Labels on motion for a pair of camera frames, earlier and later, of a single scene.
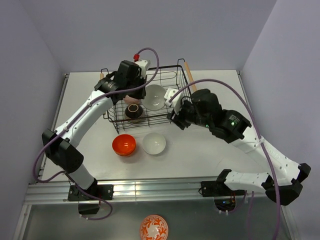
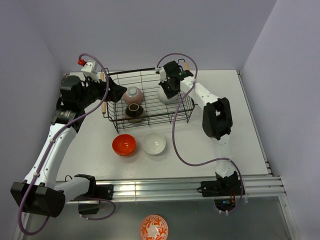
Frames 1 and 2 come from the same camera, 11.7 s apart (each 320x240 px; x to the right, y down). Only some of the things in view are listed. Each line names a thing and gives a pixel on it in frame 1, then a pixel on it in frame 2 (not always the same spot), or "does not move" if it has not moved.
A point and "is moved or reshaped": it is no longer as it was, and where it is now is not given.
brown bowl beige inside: x=133 y=111 does not move
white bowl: x=154 y=143 does not move
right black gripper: x=178 y=120 to x=169 y=94
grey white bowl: x=155 y=98 is moved or reshaped
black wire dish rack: x=165 y=87 does not move
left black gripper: x=140 y=95 to x=115 y=92
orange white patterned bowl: x=154 y=227 does not move
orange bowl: x=124 y=144 does not move
